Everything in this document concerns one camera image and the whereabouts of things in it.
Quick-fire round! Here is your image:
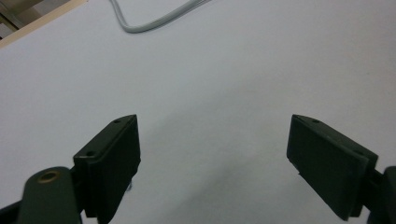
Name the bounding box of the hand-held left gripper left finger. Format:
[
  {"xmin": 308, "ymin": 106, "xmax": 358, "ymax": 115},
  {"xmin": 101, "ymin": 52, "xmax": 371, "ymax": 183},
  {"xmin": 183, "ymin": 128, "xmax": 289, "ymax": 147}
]
[{"xmin": 73, "ymin": 114, "xmax": 142, "ymax": 224}]

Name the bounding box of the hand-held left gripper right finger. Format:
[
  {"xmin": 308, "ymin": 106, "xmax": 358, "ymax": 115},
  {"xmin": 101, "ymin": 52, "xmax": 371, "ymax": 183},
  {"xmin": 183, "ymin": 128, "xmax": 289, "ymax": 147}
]
[{"xmin": 286, "ymin": 114, "xmax": 379, "ymax": 222}]

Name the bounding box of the grey cable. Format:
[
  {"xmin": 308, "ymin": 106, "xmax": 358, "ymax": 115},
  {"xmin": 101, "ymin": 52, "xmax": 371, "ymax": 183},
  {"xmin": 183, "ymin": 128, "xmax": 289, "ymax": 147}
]
[{"xmin": 109, "ymin": 0, "xmax": 213, "ymax": 35}]

